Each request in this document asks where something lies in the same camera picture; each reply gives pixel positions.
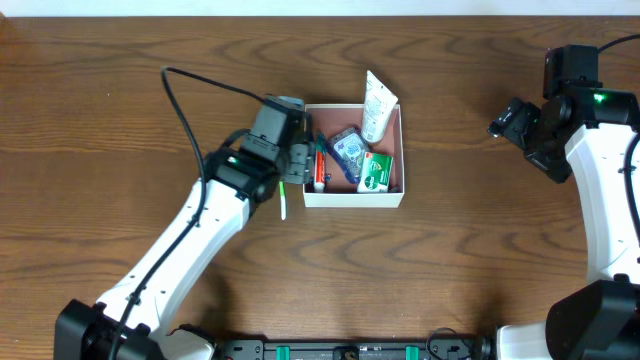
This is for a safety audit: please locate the green red toothpaste tube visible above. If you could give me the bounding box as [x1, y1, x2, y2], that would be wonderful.
[313, 131, 327, 193]

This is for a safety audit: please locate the green white toothbrush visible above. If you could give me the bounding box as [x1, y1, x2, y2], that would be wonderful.
[279, 181, 288, 221]

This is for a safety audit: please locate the green soap bar box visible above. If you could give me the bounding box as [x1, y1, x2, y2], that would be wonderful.
[357, 152, 393, 193]

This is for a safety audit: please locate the white lotion tube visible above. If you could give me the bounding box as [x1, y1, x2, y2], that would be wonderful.
[361, 70, 398, 144]

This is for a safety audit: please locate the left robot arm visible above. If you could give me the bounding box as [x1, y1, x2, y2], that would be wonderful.
[54, 96, 312, 359]

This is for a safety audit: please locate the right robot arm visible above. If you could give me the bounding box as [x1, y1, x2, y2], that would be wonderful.
[488, 45, 639, 359]

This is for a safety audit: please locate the white open cardboard box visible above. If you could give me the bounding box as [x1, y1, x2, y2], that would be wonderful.
[303, 104, 405, 208]

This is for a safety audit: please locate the black mounting rail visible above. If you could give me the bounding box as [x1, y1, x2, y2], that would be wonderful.
[214, 334, 497, 360]

